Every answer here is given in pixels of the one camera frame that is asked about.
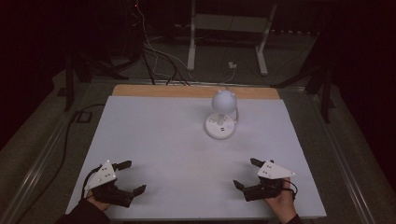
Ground white metal stand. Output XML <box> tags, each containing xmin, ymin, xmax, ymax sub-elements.
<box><xmin>186</xmin><ymin>0</ymin><xmax>278</xmax><ymax>77</ymax></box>

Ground person's left hand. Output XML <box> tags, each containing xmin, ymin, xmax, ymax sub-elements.
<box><xmin>86</xmin><ymin>189</ymin><xmax>110</xmax><ymax>213</ymax></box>

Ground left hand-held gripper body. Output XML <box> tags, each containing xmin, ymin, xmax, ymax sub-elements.
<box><xmin>84</xmin><ymin>160</ymin><xmax>134</xmax><ymax>208</ymax></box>

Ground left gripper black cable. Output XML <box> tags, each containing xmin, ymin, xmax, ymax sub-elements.
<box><xmin>80</xmin><ymin>164</ymin><xmax>105</xmax><ymax>200</ymax></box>

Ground metal floor rail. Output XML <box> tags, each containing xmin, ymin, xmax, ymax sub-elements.
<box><xmin>307</xmin><ymin>92</ymin><xmax>379</xmax><ymax>224</ymax></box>
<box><xmin>0</xmin><ymin>118</ymin><xmax>74</xmax><ymax>224</ymax></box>

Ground black tripod stand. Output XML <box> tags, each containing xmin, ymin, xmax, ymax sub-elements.
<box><xmin>270</xmin><ymin>61</ymin><xmax>336</xmax><ymax>124</ymax></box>

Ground person's right hand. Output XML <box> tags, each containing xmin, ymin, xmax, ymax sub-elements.
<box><xmin>263</xmin><ymin>176</ymin><xmax>298</xmax><ymax>224</ymax></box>

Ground white round desk lamp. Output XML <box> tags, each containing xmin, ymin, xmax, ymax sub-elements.
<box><xmin>204</xmin><ymin>88</ymin><xmax>240</xmax><ymax>140</ymax></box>

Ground white floor cable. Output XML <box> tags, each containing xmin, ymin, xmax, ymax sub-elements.
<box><xmin>135</xmin><ymin>0</ymin><xmax>236</xmax><ymax>85</ymax></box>

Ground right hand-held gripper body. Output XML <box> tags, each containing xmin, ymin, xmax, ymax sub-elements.
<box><xmin>243</xmin><ymin>160</ymin><xmax>296</xmax><ymax>203</ymax></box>

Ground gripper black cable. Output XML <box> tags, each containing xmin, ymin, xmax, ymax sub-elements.
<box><xmin>281</xmin><ymin>178</ymin><xmax>299</xmax><ymax>201</ymax></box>
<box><xmin>80</xmin><ymin>164</ymin><xmax>105</xmax><ymax>200</ymax></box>

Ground white table cover sheet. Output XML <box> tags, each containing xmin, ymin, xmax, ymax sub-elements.
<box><xmin>64</xmin><ymin>95</ymin><xmax>328</xmax><ymax>220</ymax></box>

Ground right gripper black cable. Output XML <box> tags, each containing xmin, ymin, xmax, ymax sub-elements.
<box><xmin>281</xmin><ymin>178</ymin><xmax>299</xmax><ymax>201</ymax></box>

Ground bundle of black cables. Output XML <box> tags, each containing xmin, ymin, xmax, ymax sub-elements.
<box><xmin>141</xmin><ymin>46</ymin><xmax>191</xmax><ymax>87</ymax></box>

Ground long black floor cable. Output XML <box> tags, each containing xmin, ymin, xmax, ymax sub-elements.
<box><xmin>17</xmin><ymin>103</ymin><xmax>106</xmax><ymax>222</ymax></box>

